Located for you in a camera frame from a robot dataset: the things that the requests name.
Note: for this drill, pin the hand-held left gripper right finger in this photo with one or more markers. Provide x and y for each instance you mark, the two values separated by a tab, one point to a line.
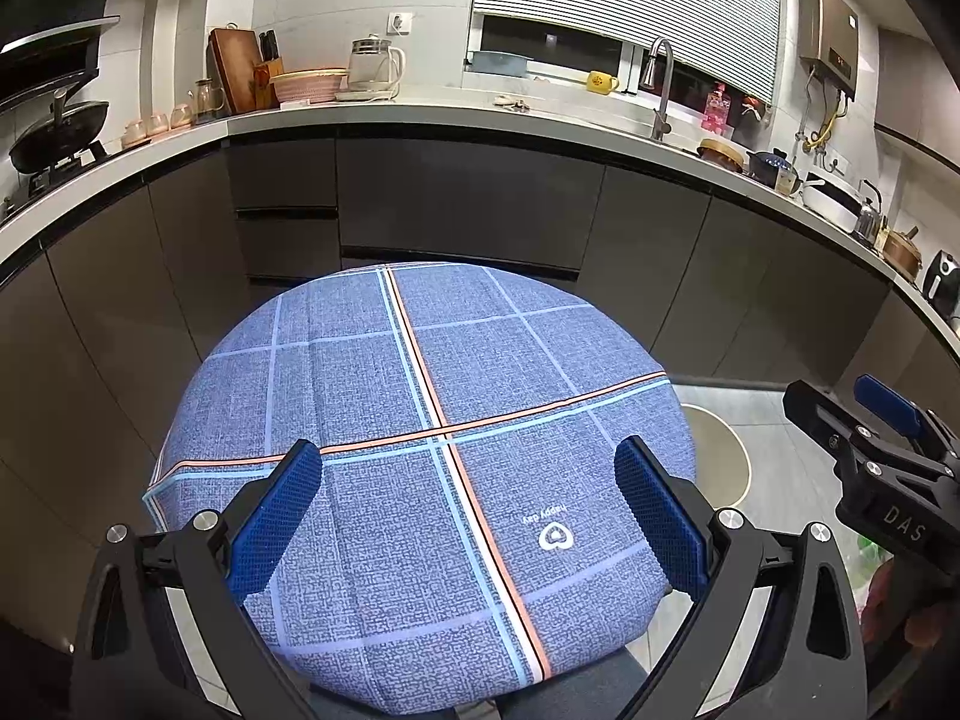
664	525

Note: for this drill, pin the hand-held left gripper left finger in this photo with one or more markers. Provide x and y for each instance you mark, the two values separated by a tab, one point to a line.
274	525

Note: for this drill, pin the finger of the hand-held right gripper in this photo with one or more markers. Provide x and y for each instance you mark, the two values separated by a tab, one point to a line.
817	409
889	397

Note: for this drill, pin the white round trash bin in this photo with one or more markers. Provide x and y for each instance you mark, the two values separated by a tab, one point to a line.
720	457

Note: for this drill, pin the person's right hand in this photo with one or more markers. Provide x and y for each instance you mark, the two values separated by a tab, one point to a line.
919	615

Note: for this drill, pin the black air fryer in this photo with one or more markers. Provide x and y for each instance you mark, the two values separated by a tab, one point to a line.
943	277

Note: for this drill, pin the brown pot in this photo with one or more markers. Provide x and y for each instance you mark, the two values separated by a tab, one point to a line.
902	255

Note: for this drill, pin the blue checked tablecloth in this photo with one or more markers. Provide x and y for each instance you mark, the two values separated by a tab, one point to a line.
360	390

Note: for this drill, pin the steel kettle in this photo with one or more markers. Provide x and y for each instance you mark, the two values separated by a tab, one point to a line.
868	219

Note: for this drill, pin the white rice cooker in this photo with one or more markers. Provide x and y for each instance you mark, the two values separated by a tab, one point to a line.
829	204

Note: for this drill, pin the small glass cup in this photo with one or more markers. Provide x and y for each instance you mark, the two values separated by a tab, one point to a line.
787	182

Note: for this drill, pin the dark blue pot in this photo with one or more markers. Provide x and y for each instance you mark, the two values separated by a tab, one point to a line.
769	167

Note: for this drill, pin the wooden bowl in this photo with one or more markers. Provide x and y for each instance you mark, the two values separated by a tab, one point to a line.
720	154

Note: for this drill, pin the dark jar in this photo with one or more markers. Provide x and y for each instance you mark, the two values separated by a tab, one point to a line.
752	124

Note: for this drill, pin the pink bottle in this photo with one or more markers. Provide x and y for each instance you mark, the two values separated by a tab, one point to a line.
716	111

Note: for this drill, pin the steel kitchen faucet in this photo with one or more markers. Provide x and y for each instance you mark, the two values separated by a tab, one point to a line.
661	109

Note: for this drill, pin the steel water heater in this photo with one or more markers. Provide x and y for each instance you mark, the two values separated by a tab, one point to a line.
829	34

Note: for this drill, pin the kitchen counter with dark cabinets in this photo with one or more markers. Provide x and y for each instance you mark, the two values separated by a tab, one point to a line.
465	195

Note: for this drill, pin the yellow mug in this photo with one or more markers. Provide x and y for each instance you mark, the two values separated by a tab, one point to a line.
600	82

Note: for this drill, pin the small pink cup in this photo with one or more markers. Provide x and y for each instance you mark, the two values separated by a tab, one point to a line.
133	135
157	126
181	118

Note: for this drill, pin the gas stove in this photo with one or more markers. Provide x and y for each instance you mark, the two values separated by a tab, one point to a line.
64	165

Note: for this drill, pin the glass jar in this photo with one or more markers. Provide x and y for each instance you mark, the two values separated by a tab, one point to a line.
206	103

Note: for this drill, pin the pink woven basket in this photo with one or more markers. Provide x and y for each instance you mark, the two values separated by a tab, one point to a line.
309	86

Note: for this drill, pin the black wok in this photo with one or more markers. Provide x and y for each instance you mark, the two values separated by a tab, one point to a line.
56	136

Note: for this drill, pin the knife block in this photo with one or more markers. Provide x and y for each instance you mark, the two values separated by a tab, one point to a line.
266	79

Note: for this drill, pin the wooden cutting board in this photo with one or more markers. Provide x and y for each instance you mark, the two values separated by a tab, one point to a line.
231	67

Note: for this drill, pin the glass electric kettle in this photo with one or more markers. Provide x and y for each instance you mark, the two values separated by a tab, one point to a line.
367	69

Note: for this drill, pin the black range hood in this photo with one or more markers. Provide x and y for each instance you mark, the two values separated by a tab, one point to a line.
52	64

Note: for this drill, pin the white wall socket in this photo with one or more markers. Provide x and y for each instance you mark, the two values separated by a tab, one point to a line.
400	22

